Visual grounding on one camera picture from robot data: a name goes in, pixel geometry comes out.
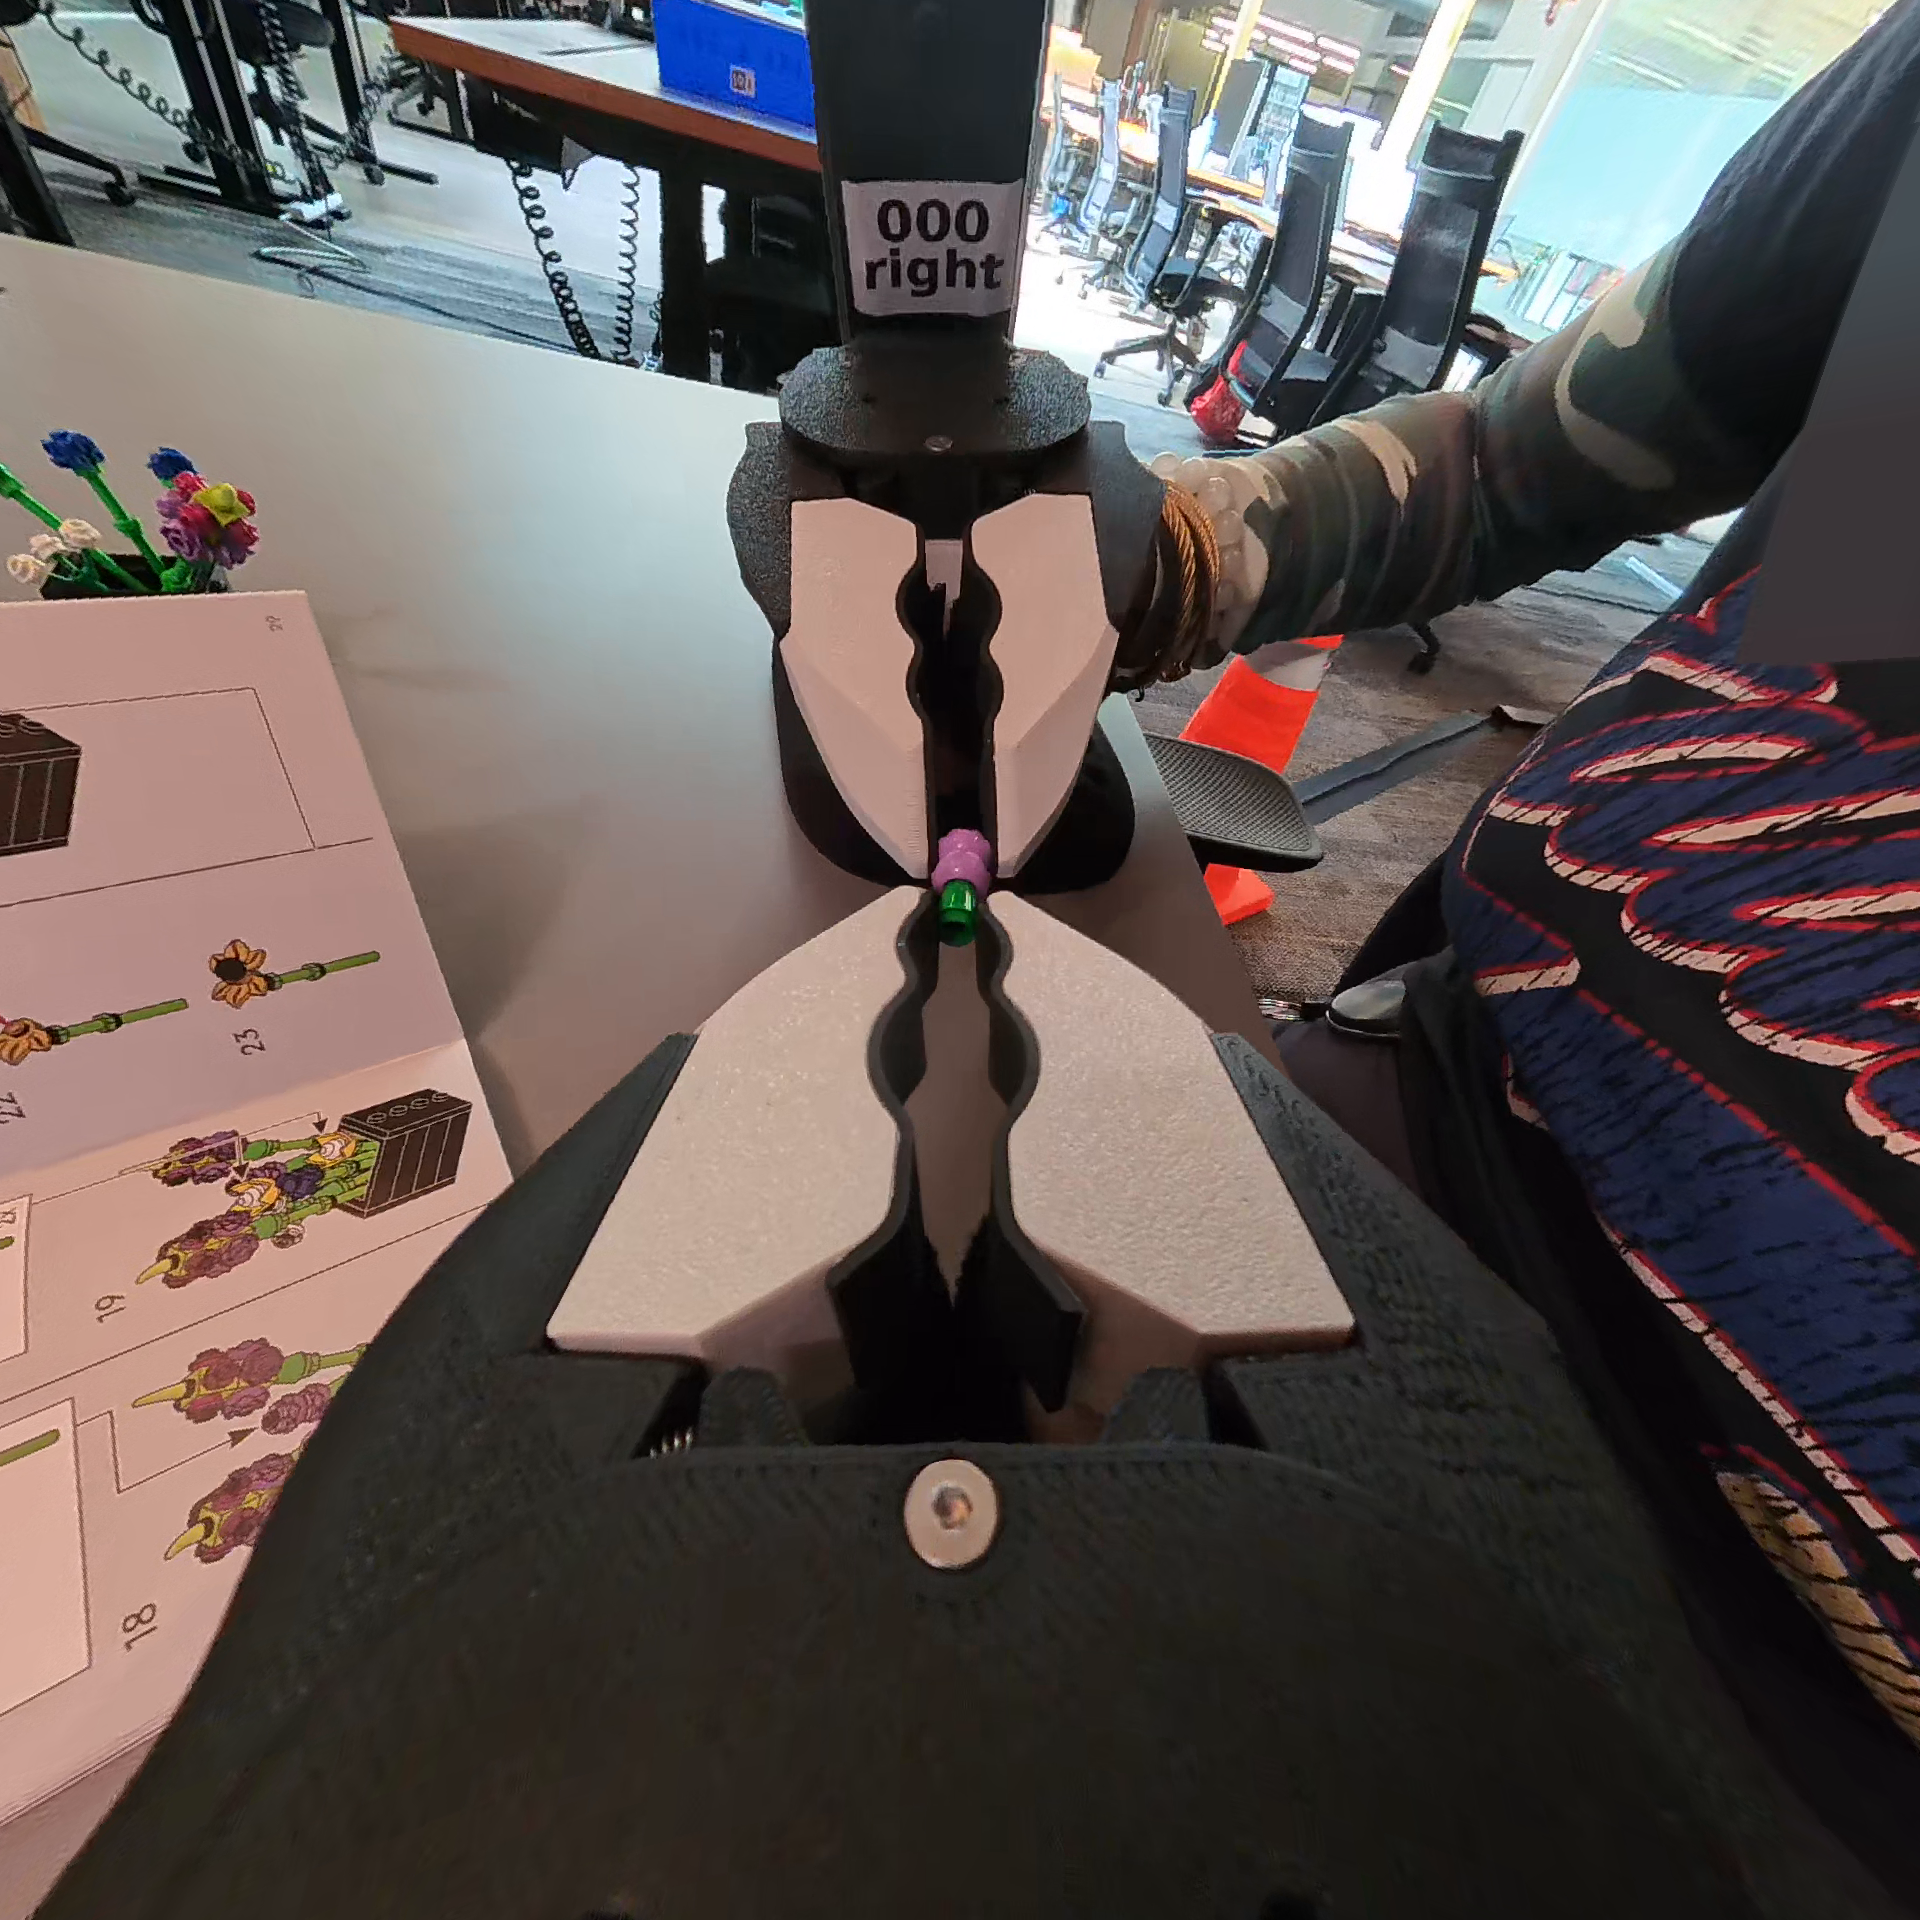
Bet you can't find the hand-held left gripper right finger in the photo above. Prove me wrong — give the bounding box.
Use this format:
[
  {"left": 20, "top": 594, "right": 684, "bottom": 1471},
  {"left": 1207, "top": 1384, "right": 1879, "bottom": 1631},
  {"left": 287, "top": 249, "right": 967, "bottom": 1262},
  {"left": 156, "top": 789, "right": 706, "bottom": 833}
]
[{"left": 967, "top": 887, "right": 1362, "bottom": 1416}]

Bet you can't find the black office chair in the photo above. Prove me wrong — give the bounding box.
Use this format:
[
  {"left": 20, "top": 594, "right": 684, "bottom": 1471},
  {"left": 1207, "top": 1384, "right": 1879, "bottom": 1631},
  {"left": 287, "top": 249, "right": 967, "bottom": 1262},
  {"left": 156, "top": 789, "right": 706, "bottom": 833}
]
[
  {"left": 1086, "top": 83, "right": 1207, "bottom": 376},
  {"left": 1246, "top": 119, "right": 1532, "bottom": 447}
]

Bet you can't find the gold bangle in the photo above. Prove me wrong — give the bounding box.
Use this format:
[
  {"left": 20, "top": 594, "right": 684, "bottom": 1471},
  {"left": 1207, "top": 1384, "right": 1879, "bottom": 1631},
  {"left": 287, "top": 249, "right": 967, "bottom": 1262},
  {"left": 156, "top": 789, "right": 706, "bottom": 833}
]
[{"left": 1137, "top": 480, "right": 1231, "bottom": 685}]

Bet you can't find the blue storage bin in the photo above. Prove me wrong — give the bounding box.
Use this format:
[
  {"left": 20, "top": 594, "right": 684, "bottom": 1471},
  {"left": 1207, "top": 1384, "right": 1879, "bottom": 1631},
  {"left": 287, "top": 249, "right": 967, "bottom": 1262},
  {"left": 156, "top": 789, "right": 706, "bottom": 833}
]
[{"left": 651, "top": 0, "right": 818, "bottom": 135}]

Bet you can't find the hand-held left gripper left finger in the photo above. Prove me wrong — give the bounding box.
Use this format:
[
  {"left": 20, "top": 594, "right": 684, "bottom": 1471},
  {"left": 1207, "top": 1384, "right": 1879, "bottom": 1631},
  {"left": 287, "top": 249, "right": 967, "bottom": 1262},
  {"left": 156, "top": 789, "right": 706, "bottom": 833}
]
[{"left": 547, "top": 887, "right": 951, "bottom": 1416}]

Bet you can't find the grey background desk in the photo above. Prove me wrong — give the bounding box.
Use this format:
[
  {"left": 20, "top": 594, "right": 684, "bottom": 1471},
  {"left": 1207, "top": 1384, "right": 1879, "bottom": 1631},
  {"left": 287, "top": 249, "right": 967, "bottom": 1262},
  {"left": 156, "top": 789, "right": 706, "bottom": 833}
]
[{"left": 391, "top": 17, "right": 826, "bottom": 376}]

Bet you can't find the instruction booklet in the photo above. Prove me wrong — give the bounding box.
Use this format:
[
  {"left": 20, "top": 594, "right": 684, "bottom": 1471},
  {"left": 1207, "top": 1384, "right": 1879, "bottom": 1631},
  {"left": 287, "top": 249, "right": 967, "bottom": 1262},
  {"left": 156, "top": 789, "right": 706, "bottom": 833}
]
[{"left": 0, "top": 586, "right": 515, "bottom": 1824}]

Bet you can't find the orange traffic cone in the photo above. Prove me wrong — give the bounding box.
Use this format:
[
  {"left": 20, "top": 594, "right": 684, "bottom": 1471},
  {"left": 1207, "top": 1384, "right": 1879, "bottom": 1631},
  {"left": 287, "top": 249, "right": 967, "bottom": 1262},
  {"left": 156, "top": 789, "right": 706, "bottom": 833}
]
[{"left": 1175, "top": 629, "right": 1349, "bottom": 929}]

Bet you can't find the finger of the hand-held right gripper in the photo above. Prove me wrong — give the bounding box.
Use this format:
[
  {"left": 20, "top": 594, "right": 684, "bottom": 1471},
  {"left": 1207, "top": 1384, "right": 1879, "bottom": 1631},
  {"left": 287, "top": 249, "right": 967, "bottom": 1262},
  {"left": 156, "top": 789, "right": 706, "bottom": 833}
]
[
  {"left": 967, "top": 488, "right": 1119, "bottom": 883},
  {"left": 784, "top": 495, "right": 938, "bottom": 883}
]

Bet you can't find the LEGO flower bouquet in pot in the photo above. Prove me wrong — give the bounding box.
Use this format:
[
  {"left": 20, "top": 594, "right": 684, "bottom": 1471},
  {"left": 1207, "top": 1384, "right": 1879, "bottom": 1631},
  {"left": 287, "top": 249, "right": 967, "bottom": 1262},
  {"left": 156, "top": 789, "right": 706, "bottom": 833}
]
[{"left": 0, "top": 428, "right": 264, "bottom": 599}]

